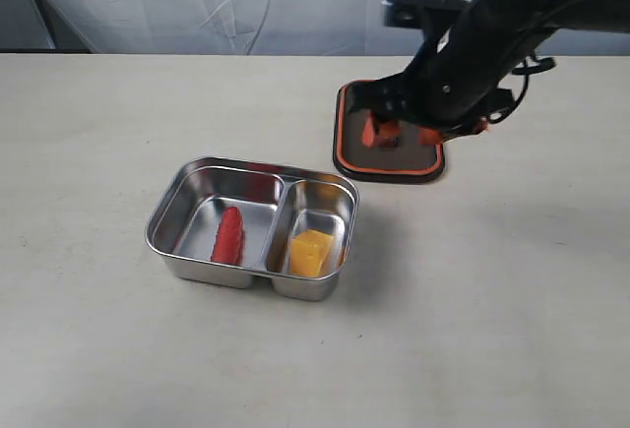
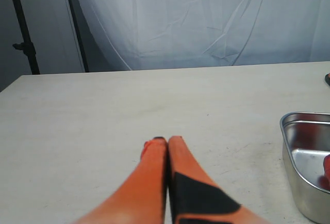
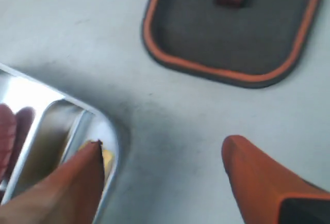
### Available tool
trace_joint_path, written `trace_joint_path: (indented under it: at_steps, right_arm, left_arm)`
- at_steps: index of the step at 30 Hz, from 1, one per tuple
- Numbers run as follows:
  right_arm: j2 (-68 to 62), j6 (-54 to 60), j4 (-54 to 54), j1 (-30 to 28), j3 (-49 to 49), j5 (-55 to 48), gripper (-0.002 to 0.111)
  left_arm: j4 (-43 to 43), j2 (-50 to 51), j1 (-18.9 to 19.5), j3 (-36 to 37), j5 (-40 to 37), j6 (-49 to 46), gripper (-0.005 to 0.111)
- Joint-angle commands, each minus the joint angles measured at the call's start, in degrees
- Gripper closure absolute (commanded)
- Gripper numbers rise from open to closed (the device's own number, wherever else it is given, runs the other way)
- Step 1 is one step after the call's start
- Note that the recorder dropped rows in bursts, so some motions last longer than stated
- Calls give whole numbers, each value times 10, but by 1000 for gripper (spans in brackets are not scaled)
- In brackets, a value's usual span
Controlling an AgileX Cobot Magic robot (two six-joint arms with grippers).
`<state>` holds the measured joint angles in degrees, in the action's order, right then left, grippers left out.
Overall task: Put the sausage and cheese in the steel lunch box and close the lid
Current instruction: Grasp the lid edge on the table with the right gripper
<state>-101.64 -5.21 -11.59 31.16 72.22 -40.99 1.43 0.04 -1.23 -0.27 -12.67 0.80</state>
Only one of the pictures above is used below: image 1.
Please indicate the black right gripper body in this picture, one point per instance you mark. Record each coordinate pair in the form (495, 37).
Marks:
(444, 110)

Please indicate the lunch box lid orange seal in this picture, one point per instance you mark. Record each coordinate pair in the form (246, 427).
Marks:
(359, 155)

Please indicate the yellow cheese wedge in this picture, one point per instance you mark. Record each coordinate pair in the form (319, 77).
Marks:
(308, 253)

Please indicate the red sausage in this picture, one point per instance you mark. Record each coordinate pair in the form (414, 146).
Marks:
(229, 242)

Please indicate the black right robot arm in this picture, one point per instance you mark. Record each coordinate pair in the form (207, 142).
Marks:
(451, 85)

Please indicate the steel two-compartment lunch box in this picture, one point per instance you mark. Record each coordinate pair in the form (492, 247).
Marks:
(277, 202)

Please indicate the white backdrop cloth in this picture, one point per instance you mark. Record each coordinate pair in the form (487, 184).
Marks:
(230, 27)

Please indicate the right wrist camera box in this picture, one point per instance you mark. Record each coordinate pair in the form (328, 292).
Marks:
(421, 14)

